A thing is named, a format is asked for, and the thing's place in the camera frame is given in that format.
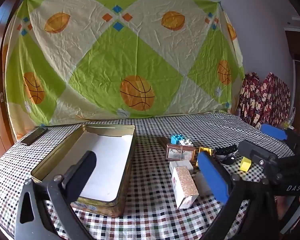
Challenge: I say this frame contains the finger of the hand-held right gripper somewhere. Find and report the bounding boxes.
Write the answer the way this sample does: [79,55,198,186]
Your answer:
[237,140,279,178]
[261,123,300,155]

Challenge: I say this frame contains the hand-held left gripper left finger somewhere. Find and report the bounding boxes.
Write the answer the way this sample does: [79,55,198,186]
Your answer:
[14,151,98,240]

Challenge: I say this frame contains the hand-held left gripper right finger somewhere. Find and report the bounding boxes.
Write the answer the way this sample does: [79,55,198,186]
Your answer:
[197,151,280,240]

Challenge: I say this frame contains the yellow building block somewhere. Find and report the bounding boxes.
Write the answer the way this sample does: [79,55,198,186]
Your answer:
[240,156,252,172]

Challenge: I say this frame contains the yellow plastic holder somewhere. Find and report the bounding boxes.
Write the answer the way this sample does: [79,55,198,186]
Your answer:
[196,147,213,167]

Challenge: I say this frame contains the patterned carton box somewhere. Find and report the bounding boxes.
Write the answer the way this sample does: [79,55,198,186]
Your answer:
[171,166,199,209]

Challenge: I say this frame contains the black hair claw clip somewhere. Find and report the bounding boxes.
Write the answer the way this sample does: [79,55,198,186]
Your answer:
[213,144,238,166]

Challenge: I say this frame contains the white charger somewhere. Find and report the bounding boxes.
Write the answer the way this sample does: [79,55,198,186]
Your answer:
[169,160,193,174]

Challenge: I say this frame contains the gold tin box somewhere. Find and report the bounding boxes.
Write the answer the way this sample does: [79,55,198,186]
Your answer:
[30,123,137,217]

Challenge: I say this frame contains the blue building block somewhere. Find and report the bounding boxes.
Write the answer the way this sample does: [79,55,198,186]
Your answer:
[170,134,188,145]

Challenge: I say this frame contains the person's right forearm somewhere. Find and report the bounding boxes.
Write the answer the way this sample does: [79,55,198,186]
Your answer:
[275,194,300,220]

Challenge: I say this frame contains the clear plastic bag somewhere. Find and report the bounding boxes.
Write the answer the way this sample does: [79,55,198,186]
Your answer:
[281,107,297,130]

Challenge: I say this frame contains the red patterned cloth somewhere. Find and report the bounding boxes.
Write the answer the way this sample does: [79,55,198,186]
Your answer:
[236,71,292,132]

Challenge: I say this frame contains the white paper liner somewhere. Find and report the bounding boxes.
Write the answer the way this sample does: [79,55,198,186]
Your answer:
[76,130,134,202]

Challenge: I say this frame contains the checkered tablecloth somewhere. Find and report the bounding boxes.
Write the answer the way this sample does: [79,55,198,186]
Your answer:
[0,112,300,240]

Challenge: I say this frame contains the black smartphone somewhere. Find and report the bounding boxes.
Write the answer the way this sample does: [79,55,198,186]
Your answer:
[19,127,48,146]

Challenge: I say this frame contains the basketball printed green bedsheet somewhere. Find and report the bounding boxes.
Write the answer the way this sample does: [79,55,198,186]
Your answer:
[1,0,245,140]

